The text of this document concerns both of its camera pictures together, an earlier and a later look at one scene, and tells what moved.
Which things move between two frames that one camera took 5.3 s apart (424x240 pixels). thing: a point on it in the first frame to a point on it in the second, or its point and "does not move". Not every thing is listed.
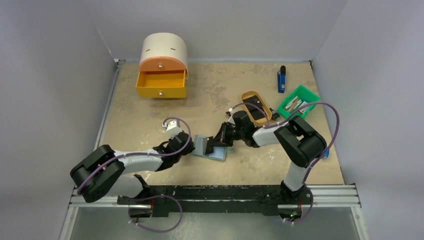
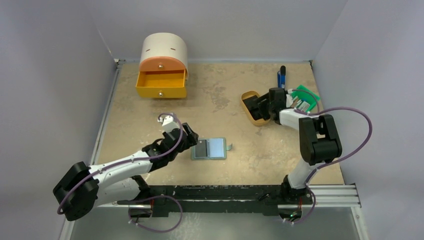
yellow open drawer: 161,84 does not move
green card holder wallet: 219,153 does not move
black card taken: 209,146 to 201,148
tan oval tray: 254,113 does not move
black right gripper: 224,135 to 265,105
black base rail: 265,199 does not move
